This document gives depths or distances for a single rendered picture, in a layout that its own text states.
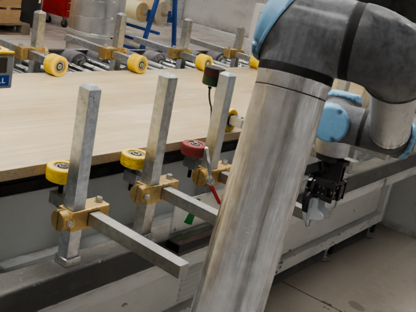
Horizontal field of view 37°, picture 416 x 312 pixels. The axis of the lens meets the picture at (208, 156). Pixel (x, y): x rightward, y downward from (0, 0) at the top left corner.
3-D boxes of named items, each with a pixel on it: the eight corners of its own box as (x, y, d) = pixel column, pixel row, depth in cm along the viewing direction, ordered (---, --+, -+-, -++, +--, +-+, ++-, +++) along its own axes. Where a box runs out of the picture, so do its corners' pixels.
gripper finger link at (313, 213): (316, 235, 165) (324, 203, 162) (298, 227, 168) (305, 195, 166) (322, 233, 167) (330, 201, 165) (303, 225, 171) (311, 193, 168)
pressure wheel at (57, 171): (75, 202, 160) (81, 160, 157) (73, 215, 153) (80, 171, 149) (43, 198, 159) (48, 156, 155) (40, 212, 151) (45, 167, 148)
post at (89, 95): (75, 278, 152) (102, 86, 137) (63, 282, 149) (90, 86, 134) (65, 272, 154) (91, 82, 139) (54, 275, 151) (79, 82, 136)
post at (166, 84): (148, 246, 170) (178, 74, 156) (138, 249, 168) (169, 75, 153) (138, 241, 172) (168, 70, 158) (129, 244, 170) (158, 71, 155)
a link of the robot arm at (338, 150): (311, 134, 161) (328, 130, 168) (306, 151, 162) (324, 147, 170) (342, 145, 156) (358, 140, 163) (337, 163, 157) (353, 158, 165)
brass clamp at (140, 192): (177, 198, 171) (181, 181, 170) (143, 207, 161) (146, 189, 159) (161, 190, 175) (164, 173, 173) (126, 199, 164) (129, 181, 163)
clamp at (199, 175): (230, 181, 191) (233, 165, 189) (202, 188, 180) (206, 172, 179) (216, 174, 194) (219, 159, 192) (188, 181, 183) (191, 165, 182)
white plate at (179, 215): (225, 216, 195) (231, 186, 192) (169, 234, 175) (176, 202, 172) (223, 215, 195) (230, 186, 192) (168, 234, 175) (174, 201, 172)
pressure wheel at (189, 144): (206, 179, 195) (213, 144, 192) (190, 183, 189) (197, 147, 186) (187, 170, 200) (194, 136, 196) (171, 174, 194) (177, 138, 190)
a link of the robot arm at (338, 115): (363, 112, 140) (369, 104, 152) (312, 99, 144) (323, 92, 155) (351, 151, 143) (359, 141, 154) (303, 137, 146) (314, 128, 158)
